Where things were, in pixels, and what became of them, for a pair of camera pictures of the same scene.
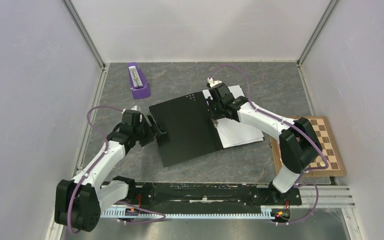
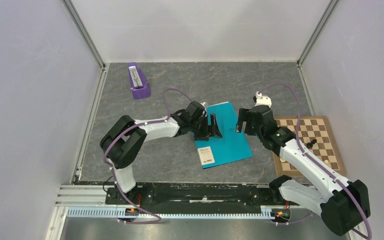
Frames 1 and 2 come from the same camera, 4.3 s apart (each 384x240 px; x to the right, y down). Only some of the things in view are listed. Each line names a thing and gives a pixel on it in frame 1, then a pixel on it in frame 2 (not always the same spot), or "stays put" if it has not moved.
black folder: x=191 y=131 → x=231 y=147
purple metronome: x=140 y=88 stays put
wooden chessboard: x=329 y=163 stays put
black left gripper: x=155 y=129 → x=208 y=131
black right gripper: x=213 y=115 → x=245 y=114
